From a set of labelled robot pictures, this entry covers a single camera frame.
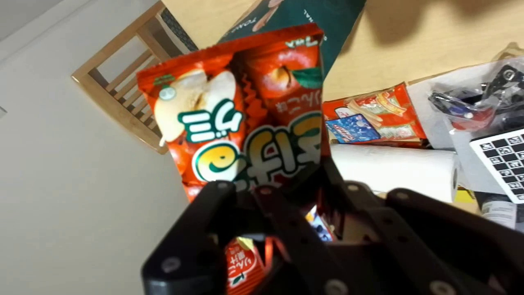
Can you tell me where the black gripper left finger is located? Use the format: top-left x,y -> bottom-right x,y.
140,182 -> 266,295

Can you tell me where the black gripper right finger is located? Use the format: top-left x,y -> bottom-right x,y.
260,165 -> 524,295

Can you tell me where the red apple snack wrapper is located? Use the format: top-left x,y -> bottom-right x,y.
135,23 -> 332,205

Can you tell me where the red blue snack packet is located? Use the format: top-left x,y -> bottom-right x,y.
322,82 -> 427,147

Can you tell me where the laptop keyboard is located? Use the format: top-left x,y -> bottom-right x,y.
469,129 -> 524,205

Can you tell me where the wooden chair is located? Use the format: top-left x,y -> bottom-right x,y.
71,0 -> 196,154

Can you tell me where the clear bag of black cables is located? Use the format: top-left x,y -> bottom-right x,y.
427,57 -> 524,134

